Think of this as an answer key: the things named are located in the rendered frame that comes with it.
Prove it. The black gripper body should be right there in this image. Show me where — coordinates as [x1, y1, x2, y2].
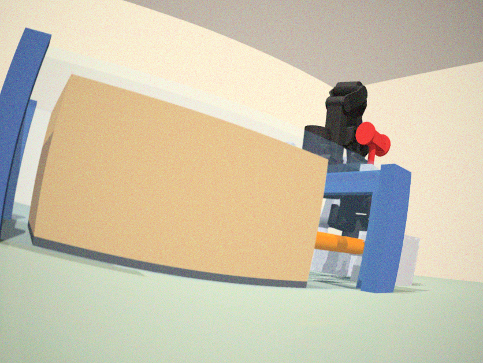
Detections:
[343, 126, 369, 157]

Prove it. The blue flat bar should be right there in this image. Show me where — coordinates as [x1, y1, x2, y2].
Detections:
[386, 169, 411, 293]

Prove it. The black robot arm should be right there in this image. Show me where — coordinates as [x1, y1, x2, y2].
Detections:
[304, 82, 367, 146]

